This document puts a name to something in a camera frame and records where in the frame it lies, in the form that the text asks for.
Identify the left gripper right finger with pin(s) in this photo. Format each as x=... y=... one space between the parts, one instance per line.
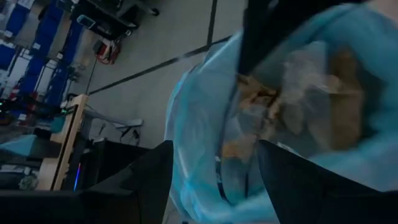
x=304 y=193

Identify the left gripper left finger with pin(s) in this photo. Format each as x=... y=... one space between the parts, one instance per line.
x=146 y=186

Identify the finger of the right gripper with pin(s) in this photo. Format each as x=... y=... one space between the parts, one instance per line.
x=273 y=28

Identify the dried brown leaves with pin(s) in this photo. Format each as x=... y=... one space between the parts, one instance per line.
x=252 y=93

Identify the blue trash bag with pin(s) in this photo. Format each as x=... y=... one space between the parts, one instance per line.
x=199 y=124

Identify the black computer tower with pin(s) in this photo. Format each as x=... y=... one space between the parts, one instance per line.
x=109 y=161

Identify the grey metal stand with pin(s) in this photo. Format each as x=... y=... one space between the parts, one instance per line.
x=124 y=123

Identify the background wooden workbench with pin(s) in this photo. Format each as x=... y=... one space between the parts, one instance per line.
x=73 y=140

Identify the black wheeled cart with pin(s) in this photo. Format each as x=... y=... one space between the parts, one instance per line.
x=105 y=15

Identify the blue storage racks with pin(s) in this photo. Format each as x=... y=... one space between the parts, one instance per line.
x=46 y=28

